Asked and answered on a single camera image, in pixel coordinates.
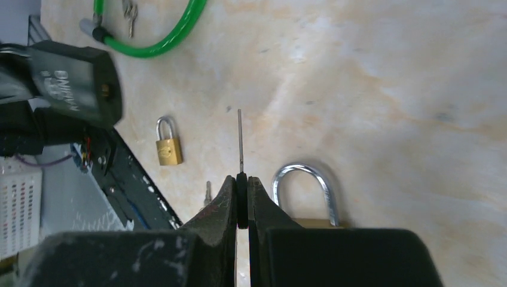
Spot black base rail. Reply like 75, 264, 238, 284
74, 127, 183, 230

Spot black padlock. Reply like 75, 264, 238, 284
27, 40, 123, 129

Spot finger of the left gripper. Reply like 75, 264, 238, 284
1, 43, 39, 105

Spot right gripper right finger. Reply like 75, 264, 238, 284
247, 177, 442, 286

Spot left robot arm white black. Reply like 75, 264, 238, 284
1, 43, 90, 157

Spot large brass padlock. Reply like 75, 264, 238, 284
271, 160, 351, 228

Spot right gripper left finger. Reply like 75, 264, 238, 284
20, 176, 237, 286

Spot small brass padlock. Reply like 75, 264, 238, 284
155, 116, 183, 166

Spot green lock keys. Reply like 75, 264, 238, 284
122, 0, 138, 38

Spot green cable lock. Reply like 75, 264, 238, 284
79, 0, 207, 59

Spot black padlock key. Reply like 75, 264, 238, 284
236, 109, 248, 229

